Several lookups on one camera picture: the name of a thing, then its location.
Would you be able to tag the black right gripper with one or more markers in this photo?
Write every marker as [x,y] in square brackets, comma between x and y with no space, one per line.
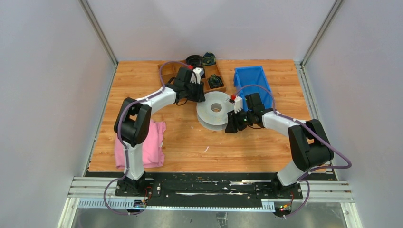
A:
[234,124]

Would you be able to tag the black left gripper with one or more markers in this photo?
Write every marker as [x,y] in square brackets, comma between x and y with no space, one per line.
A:
[200,97]

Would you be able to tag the grey perforated cable spool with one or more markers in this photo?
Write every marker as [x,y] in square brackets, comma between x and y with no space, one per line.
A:
[212,114]

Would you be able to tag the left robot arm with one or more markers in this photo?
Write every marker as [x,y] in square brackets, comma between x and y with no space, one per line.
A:
[133,120]

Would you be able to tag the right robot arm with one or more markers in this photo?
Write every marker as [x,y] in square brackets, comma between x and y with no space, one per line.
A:
[308,140]

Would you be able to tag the green patterned rolled tie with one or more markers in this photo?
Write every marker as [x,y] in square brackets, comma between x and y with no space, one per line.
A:
[215,81]

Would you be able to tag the black rolled tie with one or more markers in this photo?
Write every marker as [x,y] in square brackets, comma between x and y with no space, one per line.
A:
[194,61]

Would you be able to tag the wooden divided tray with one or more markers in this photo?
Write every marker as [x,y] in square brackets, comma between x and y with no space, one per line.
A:
[171,69]

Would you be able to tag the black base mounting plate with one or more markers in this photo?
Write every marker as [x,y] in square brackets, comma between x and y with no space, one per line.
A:
[209,190]

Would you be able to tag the pink folded cloth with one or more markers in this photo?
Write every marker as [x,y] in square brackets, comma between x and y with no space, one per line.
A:
[152,157]

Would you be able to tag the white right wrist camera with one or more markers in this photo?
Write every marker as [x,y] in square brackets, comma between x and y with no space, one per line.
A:
[238,104]

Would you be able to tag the aluminium frame rail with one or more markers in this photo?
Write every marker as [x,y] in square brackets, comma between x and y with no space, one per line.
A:
[97,193]

